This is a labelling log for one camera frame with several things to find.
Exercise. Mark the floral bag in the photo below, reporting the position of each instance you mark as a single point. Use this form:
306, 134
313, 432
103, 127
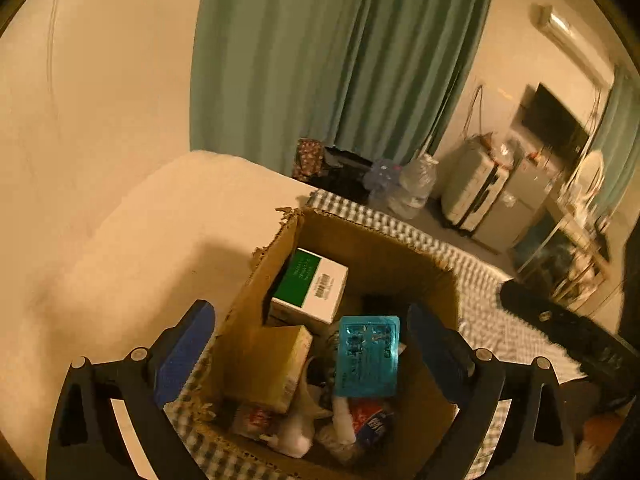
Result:
307, 160

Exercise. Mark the white mattress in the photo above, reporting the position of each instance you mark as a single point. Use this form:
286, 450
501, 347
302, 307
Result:
150, 220

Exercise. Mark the oval vanity mirror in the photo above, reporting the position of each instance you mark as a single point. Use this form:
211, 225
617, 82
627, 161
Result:
589, 175

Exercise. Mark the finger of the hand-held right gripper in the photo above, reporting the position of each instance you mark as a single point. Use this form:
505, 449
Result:
530, 305

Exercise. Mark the blue label water bottle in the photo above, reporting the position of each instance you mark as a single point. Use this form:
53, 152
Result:
370, 422

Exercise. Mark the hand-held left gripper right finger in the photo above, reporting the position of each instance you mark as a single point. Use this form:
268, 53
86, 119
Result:
425, 341

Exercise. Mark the bluish water jug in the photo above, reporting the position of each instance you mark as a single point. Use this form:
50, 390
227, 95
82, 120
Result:
381, 182

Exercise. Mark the green curtain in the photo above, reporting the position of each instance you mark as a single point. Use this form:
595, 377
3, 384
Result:
617, 140
325, 60

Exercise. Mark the small tan box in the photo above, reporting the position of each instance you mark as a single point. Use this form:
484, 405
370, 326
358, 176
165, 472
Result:
265, 365

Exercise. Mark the white plastic bottle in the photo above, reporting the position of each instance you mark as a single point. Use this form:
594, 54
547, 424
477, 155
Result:
295, 435

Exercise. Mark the white air conditioner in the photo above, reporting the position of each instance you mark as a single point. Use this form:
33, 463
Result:
575, 42

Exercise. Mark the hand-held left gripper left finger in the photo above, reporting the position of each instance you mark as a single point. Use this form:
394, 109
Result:
185, 350

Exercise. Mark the white vanity desk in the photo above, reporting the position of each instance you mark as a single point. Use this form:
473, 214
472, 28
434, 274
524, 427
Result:
565, 245

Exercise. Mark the grey checked bedsheet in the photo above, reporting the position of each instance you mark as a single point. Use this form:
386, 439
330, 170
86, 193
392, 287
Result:
480, 280

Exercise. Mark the clear water jug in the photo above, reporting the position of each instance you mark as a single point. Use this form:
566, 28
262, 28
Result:
412, 185

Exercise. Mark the black bag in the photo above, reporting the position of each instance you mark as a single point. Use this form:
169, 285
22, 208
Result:
342, 175

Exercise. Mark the red and white wrapper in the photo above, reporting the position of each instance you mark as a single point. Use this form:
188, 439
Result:
255, 416

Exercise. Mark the black flat television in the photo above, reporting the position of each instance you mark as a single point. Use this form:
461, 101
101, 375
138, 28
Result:
552, 122

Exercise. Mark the blue blister pack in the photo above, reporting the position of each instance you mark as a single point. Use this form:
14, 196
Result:
367, 360

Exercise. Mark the green and white medicine box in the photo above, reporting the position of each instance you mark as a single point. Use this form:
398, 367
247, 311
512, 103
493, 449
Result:
320, 290

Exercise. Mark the grey fridge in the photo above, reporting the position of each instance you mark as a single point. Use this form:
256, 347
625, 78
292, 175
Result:
515, 205

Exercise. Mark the brown cardboard box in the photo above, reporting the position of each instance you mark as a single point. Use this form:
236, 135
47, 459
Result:
370, 270

